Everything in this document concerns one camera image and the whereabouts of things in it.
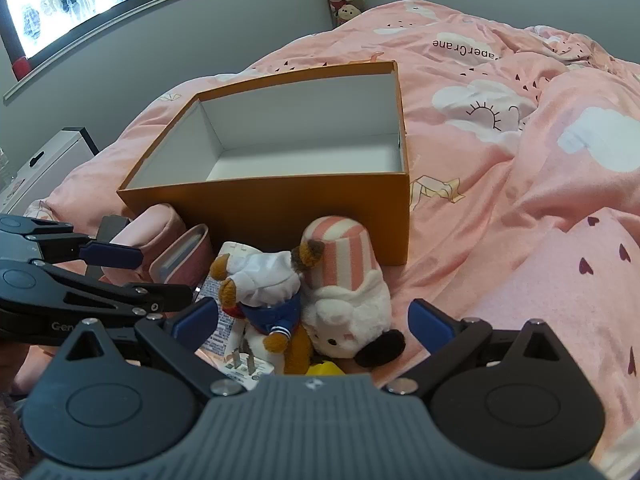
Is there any pink notebook with strap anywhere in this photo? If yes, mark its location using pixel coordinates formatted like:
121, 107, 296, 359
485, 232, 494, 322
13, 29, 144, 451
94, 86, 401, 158
149, 224, 211, 286

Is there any yellow object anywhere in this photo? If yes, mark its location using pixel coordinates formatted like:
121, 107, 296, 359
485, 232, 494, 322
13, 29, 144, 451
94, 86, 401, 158
304, 359, 347, 377

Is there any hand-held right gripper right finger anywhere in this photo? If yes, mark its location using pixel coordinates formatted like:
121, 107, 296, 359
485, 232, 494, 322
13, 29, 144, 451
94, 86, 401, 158
387, 299, 571, 396

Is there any pink fabric pouch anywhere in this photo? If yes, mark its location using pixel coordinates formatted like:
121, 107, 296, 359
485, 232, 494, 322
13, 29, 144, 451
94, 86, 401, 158
100, 203, 188, 286

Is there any white packet with blue print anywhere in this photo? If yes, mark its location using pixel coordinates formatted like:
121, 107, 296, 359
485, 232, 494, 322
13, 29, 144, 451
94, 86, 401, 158
192, 241, 278, 391

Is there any orange cardboard box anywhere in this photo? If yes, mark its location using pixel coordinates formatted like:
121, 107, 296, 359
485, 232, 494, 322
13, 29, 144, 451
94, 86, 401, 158
116, 60, 412, 267

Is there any striped pink white ball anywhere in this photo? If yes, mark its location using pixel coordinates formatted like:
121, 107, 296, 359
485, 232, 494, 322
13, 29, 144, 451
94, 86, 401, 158
299, 216, 407, 367

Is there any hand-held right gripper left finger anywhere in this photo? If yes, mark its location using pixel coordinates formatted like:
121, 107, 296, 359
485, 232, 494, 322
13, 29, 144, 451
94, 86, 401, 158
62, 299, 243, 397

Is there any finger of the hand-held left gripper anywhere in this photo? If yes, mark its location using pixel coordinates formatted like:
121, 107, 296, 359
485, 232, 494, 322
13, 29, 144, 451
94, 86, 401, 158
0, 259, 193, 346
0, 214, 146, 270

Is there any pink printed blanket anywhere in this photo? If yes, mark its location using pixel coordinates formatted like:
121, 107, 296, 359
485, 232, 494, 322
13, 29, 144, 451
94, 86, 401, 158
10, 0, 640, 466

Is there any white cabinet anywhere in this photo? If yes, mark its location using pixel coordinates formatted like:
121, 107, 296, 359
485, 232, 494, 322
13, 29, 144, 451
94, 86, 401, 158
0, 127, 98, 216

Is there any window with dark frame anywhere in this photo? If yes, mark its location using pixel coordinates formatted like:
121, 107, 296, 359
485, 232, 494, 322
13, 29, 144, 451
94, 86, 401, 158
0, 0, 321, 68

